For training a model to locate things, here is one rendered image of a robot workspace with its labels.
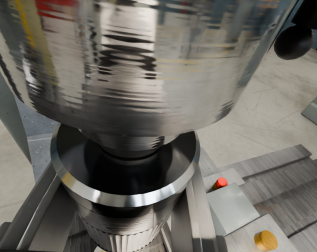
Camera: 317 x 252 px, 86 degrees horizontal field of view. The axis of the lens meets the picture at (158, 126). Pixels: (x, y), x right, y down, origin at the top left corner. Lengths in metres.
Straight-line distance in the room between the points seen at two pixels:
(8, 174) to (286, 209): 1.66
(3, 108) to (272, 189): 0.68
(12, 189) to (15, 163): 0.22
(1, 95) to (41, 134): 0.12
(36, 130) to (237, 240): 0.45
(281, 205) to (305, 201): 0.07
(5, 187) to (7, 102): 1.18
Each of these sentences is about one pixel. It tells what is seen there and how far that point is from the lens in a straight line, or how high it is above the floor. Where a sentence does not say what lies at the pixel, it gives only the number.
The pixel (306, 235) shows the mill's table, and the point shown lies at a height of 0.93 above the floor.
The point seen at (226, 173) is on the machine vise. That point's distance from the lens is 0.35.
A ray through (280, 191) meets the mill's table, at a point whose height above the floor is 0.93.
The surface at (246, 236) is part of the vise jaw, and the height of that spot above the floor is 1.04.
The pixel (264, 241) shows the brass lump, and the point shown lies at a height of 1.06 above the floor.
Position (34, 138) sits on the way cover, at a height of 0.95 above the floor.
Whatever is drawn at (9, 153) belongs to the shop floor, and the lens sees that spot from 1.84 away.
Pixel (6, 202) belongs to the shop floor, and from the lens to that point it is 1.60.
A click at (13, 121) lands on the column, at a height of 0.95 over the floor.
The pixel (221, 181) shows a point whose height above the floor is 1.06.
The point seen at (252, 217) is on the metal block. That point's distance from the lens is 0.29.
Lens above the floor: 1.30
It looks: 44 degrees down
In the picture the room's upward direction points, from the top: 12 degrees clockwise
